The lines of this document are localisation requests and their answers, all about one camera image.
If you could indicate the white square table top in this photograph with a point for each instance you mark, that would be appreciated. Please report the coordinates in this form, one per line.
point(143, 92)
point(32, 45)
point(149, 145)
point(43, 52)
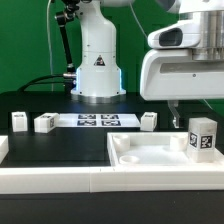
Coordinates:
point(152, 149)

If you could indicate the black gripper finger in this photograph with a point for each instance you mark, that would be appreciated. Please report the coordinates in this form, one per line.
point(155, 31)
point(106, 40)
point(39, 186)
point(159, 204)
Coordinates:
point(173, 105)

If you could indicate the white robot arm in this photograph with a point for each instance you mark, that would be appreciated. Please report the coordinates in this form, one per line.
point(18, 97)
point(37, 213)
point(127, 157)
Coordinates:
point(186, 60)

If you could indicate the white fence bar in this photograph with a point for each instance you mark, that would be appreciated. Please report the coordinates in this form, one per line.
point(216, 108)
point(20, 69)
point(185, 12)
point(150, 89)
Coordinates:
point(109, 179)
point(4, 148)

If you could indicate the white sheet with tags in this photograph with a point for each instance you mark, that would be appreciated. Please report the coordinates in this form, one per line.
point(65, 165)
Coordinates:
point(98, 120)

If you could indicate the white left fence bar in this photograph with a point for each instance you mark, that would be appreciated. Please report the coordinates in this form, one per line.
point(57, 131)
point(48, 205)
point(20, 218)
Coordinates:
point(4, 148)

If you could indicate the white front fence bar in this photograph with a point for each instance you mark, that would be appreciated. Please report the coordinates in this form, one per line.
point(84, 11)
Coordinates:
point(109, 179)

